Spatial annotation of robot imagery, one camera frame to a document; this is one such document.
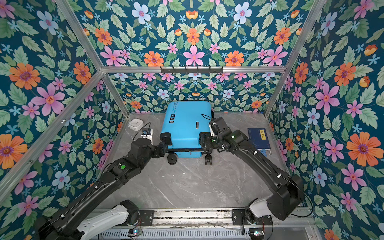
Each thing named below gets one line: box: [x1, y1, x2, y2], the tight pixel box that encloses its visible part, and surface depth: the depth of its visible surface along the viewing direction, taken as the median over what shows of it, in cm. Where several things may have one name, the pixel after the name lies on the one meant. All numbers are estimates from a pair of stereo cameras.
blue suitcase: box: [160, 100, 213, 166], surface depth 90 cm
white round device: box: [128, 118, 144, 131], surface depth 110 cm
